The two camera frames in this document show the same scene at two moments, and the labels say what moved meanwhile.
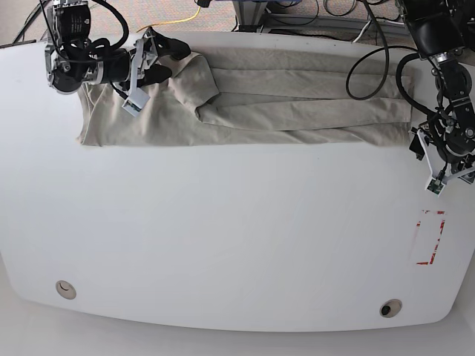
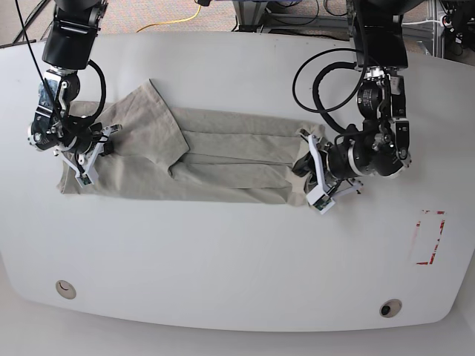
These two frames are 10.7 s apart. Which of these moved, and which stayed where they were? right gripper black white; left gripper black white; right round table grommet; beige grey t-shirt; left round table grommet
Moved: right gripper black white; beige grey t-shirt; left gripper black white
Stayed: left round table grommet; right round table grommet
